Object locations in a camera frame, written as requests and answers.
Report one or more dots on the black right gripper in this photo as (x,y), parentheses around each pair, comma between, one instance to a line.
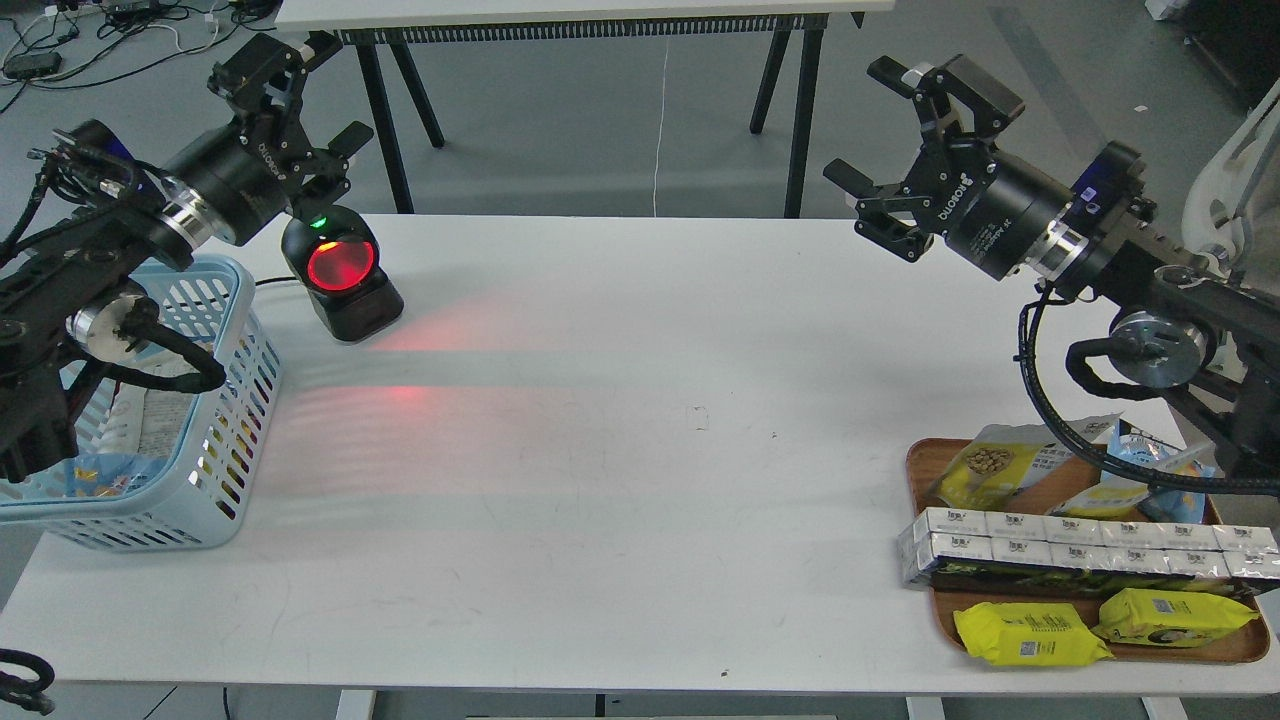
(993,209)

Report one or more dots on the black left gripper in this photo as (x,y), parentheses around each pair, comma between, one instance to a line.
(233,180)

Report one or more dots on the yellow white snack pouch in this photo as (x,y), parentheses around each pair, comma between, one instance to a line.
(1000,463)

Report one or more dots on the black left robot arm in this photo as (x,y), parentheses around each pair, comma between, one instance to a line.
(72,316)

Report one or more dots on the white robot base right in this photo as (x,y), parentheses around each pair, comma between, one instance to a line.
(1231,216)

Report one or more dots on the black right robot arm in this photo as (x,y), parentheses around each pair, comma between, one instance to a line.
(1183,332)

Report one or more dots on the white snack bag in basket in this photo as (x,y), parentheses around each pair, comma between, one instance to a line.
(142,421)

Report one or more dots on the light blue plastic basket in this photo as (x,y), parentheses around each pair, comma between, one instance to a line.
(162,470)

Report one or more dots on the yellow white snack bag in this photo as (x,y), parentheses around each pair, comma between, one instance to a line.
(1113,498)

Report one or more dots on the blue snack bag in basket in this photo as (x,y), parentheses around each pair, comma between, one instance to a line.
(107,475)

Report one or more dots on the blue snack bag on tray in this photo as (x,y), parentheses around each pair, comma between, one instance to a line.
(1132,444)

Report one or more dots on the yellow snack pack left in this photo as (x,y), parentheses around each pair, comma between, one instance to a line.
(1029,634)

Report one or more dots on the yellow snack pack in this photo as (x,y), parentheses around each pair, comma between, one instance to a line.
(1029,634)
(1174,619)

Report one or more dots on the yellow snack pack right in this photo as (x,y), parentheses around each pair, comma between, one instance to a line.
(1174,619)

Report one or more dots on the background table black legs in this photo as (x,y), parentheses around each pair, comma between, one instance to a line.
(367,25)

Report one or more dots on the black barcode scanner red window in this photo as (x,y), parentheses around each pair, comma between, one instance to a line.
(337,259)

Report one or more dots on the white multipack carton box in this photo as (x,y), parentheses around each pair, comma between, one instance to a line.
(1054,556)

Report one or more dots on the brown wooden tray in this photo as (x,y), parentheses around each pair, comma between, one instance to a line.
(939,468)

